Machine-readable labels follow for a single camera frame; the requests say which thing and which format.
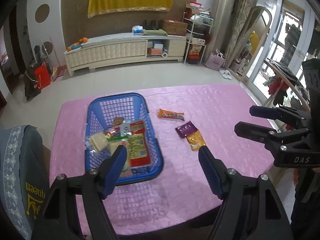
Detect green cracker pack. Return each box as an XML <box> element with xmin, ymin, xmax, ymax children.
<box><xmin>107</xmin><ymin>137</ymin><xmax>132</xmax><ymax>178</ymax></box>

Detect clear cracker pack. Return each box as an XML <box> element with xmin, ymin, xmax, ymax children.
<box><xmin>85</xmin><ymin>132</ymin><xmax>109</xmax><ymax>154</ymax></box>

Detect purple snack packet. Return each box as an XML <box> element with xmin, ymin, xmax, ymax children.
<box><xmin>175</xmin><ymin>121</ymin><xmax>197</xmax><ymax>139</ymax></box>

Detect large red snack bag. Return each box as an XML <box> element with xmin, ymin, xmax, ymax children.
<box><xmin>128</xmin><ymin>120</ymin><xmax>151</xmax><ymax>168</ymax></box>

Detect red noodle snack bag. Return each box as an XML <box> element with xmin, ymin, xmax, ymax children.
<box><xmin>104</xmin><ymin>116</ymin><xmax>124</xmax><ymax>139</ymax></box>

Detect orange snack bar packet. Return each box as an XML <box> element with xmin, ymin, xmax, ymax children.
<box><xmin>157</xmin><ymin>108</ymin><xmax>184</xmax><ymax>121</ymax></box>

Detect blue plastic basket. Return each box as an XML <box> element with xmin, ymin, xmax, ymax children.
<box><xmin>85</xmin><ymin>93</ymin><xmax>164</xmax><ymax>185</ymax></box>

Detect blue wafer stick packet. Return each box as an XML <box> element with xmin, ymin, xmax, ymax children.
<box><xmin>120</xmin><ymin>121</ymin><xmax>132</xmax><ymax>137</ymax></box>

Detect grey embroidered cushion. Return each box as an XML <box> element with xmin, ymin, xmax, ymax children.
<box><xmin>1</xmin><ymin>125</ymin><xmax>49</xmax><ymax>239</ymax></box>

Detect pink quilted table cover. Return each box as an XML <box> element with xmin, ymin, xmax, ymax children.
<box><xmin>50</xmin><ymin>85</ymin><xmax>273</xmax><ymax>235</ymax></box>

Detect yellow snack packet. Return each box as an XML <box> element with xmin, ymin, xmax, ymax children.
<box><xmin>187</xmin><ymin>130</ymin><xmax>206</xmax><ymax>151</ymax></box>

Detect white slippers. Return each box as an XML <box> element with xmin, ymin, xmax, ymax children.
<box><xmin>219</xmin><ymin>69</ymin><xmax>232</xmax><ymax>80</ymax></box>

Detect pink shopping bag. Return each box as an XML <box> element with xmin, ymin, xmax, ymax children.
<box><xmin>204</xmin><ymin>49</ymin><xmax>225</xmax><ymax>70</ymax></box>

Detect black bag on floor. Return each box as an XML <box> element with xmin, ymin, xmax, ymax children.
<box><xmin>23</xmin><ymin>67</ymin><xmax>41</xmax><ymax>101</ymax></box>

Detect white metal shelf rack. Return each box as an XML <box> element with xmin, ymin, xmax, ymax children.
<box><xmin>182</xmin><ymin>1</ymin><xmax>214</xmax><ymax>64</ymax></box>

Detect red bag on floor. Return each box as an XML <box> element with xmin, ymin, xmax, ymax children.
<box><xmin>34</xmin><ymin>62</ymin><xmax>51</xmax><ymax>89</ymax></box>

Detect cardboard box on cabinet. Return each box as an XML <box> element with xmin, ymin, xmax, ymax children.
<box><xmin>160</xmin><ymin>20</ymin><xmax>188</xmax><ymax>36</ymax></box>

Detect green folded cloth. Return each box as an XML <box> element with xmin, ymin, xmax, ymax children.
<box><xmin>143</xmin><ymin>29</ymin><xmax>168</xmax><ymax>36</ymax></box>

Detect tissue box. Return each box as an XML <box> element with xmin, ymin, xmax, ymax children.
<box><xmin>132</xmin><ymin>25</ymin><xmax>144</xmax><ymax>35</ymax></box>

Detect cream TV cabinet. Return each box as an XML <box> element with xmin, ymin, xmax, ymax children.
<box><xmin>64</xmin><ymin>33</ymin><xmax>187</xmax><ymax>76</ymax></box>

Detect oranges on cabinet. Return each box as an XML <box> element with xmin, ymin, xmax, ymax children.
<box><xmin>66</xmin><ymin>37</ymin><xmax>88</xmax><ymax>51</ymax></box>

